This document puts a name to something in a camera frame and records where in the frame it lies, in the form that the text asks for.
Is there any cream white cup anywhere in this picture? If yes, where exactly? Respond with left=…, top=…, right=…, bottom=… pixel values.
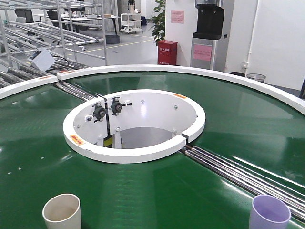
left=42, top=193, right=81, bottom=229

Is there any lavender purple cup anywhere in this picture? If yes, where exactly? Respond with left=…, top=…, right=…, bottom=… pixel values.
left=249, top=195, right=291, bottom=229

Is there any green circular conveyor belt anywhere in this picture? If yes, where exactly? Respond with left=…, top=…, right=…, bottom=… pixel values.
left=0, top=72, right=305, bottom=229

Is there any steel conveyor rollers right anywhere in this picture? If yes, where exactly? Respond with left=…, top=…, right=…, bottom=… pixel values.
left=183, top=145, right=305, bottom=222

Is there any white outer conveyor rim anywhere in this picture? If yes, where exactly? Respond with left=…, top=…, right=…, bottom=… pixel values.
left=0, top=64, right=305, bottom=114

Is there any red fire extinguisher cabinet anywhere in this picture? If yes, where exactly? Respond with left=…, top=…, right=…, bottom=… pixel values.
left=157, top=40, right=178, bottom=65

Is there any green potted plant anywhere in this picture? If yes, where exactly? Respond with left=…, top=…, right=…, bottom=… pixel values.
left=150, top=0, right=166, bottom=46

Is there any grey water dispenser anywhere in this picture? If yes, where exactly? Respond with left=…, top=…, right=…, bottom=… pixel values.
left=191, top=0, right=224, bottom=70

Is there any white rolling cart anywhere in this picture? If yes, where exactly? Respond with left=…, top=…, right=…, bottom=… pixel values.
left=120, top=13, right=143, bottom=34

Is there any metal roller rack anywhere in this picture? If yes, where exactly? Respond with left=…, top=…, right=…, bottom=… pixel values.
left=0, top=0, right=106, bottom=90

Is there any grey control box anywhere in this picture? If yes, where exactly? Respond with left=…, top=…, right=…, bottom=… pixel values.
left=28, top=48, right=55, bottom=72

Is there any white inner conveyor ring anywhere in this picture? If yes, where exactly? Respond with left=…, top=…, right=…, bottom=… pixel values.
left=63, top=89, right=206, bottom=164

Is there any wire mesh waste bin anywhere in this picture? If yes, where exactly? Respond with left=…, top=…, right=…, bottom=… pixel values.
left=246, top=73, right=266, bottom=83

